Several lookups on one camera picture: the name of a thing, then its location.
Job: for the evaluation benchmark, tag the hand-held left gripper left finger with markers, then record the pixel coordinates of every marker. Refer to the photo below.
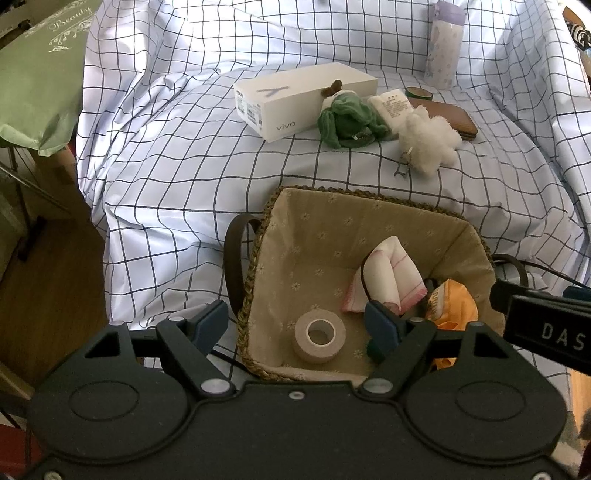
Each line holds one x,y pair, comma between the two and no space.
210,323

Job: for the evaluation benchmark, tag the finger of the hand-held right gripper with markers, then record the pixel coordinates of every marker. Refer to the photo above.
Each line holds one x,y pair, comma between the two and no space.
503,295

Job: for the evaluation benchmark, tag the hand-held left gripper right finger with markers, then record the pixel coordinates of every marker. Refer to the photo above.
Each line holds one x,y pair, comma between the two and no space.
381,327

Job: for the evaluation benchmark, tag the orange snack packet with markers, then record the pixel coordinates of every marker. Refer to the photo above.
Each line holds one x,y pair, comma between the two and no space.
455,304

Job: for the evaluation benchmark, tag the black hair band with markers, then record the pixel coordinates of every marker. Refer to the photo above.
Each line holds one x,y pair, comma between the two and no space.
364,279

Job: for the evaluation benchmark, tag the white cloth with pink edge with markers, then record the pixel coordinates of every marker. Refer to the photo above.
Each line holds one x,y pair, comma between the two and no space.
392,272

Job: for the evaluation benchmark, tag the beige tape roll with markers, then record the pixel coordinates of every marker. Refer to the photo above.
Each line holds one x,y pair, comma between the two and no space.
304,344

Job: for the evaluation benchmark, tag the woven basket with beige liner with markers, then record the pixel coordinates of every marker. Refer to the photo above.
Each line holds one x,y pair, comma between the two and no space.
314,244

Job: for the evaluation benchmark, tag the blue checked bed sheet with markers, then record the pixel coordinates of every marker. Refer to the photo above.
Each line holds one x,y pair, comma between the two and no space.
184,161

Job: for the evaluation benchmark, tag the white fluffy plush toy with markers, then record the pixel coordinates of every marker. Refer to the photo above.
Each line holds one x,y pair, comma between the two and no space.
427,138

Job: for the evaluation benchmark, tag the brown leather wallet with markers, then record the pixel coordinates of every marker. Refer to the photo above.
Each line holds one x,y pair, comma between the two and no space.
455,117

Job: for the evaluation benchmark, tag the green plush toy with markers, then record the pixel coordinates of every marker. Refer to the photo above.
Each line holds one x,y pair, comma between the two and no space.
351,117

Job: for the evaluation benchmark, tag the white labelled packet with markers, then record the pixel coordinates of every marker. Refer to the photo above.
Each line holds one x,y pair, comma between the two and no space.
392,106

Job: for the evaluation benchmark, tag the dark green tape roll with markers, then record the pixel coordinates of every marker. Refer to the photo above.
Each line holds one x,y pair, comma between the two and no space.
418,92

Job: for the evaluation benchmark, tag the white phone box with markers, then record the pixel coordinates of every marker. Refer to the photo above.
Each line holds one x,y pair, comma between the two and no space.
295,97

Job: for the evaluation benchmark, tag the white bottle with purple lid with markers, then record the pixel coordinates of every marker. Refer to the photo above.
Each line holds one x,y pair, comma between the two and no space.
443,50

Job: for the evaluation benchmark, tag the striped cloth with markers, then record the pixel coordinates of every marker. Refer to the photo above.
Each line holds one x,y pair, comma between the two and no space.
579,32

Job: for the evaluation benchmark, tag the green printed bag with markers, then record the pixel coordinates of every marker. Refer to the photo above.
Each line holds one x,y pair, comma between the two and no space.
41,83

